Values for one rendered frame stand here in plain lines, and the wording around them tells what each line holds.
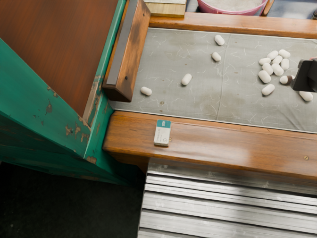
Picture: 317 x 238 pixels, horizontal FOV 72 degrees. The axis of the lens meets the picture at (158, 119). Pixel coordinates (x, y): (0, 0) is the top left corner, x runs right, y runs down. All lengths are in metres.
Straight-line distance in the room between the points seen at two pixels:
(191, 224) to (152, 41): 0.54
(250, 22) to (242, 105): 0.27
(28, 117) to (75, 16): 0.21
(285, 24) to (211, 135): 0.42
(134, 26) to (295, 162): 0.51
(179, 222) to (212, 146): 0.21
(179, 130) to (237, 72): 0.25
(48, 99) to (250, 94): 0.50
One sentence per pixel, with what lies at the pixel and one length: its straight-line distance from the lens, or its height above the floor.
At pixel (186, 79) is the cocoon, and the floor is 0.76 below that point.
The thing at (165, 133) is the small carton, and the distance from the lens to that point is 0.52.
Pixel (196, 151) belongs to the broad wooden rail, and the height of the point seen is 0.76.
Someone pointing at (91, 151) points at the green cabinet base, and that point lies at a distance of 0.51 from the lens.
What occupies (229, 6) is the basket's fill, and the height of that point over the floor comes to 0.73.
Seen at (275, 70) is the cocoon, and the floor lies 0.76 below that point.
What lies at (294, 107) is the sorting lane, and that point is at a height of 0.74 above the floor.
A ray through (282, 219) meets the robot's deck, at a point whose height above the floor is 0.67.
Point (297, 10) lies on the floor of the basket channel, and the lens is 1.00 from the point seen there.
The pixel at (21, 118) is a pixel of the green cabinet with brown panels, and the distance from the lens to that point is 0.31.
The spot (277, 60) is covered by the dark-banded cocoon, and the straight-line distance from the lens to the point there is 0.71.
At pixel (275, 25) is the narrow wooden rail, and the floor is 0.76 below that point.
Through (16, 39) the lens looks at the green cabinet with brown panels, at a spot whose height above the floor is 1.09.
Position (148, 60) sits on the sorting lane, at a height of 0.74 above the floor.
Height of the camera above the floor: 1.28
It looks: 68 degrees down
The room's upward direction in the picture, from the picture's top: 10 degrees counter-clockwise
